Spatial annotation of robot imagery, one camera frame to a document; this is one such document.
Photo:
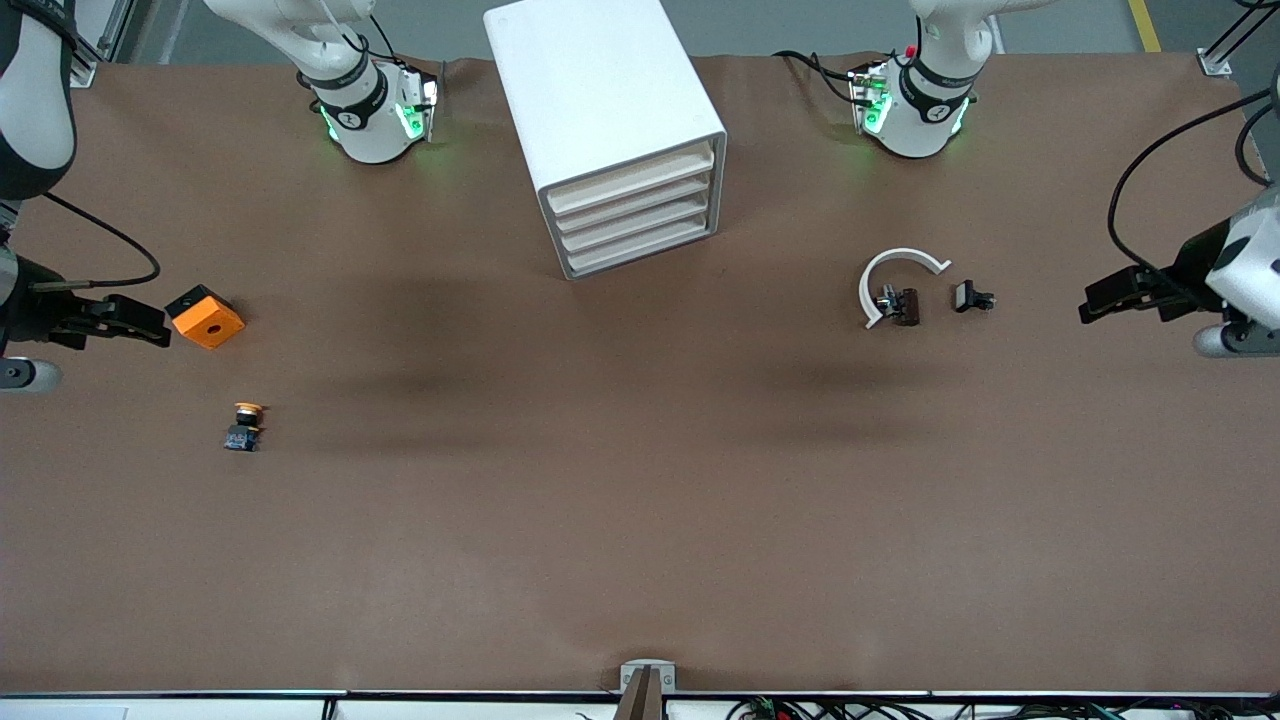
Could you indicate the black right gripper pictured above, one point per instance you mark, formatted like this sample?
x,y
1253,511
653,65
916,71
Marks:
x,y
30,316

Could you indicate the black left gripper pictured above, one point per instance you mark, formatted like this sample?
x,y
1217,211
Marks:
x,y
1189,266

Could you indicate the pushbutton with black blue base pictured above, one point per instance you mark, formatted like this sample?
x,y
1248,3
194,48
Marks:
x,y
245,432

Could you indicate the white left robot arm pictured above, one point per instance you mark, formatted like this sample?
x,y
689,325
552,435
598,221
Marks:
x,y
920,120

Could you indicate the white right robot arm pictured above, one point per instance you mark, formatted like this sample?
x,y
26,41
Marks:
x,y
360,120

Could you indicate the orange and black button box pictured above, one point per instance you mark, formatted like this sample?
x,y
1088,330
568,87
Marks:
x,y
208,322

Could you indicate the small black clip component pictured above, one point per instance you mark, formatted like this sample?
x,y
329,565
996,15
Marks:
x,y
968,296

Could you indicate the small dark brown component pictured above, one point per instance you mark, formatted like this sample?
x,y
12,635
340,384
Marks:
x,y
906,306

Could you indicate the white curved plastic part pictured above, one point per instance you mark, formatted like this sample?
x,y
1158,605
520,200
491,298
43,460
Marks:
x,y
900,256

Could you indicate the brown table cover sheet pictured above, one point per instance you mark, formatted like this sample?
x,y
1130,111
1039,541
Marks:
x,y
600,500

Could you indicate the aluminium frame post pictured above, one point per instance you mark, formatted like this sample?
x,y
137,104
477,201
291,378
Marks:
x,y
1235,45
100,30

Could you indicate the grey metal table bracket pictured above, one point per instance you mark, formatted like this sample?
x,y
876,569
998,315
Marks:
x,y
648,668

